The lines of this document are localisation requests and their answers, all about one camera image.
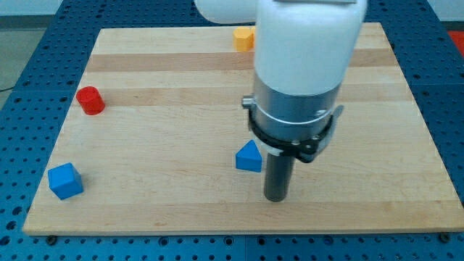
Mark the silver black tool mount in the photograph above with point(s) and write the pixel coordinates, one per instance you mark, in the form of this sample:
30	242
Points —
291	125

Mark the yellow block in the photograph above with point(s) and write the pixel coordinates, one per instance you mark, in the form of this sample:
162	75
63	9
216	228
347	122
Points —
243	38

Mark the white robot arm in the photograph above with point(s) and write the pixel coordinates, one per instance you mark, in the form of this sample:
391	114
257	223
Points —
302	50

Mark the red cylinder block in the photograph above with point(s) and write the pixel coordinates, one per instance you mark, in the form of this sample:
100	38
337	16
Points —
90	100

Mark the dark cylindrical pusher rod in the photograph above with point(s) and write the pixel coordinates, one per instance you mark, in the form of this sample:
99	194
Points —
277	177

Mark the blue triangle block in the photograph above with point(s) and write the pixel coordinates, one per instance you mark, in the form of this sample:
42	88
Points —
249	158

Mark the wooden board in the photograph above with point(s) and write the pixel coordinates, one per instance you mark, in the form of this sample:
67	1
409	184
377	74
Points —
160	159

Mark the blue cube block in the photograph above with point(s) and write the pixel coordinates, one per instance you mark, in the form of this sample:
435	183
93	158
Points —
65	181

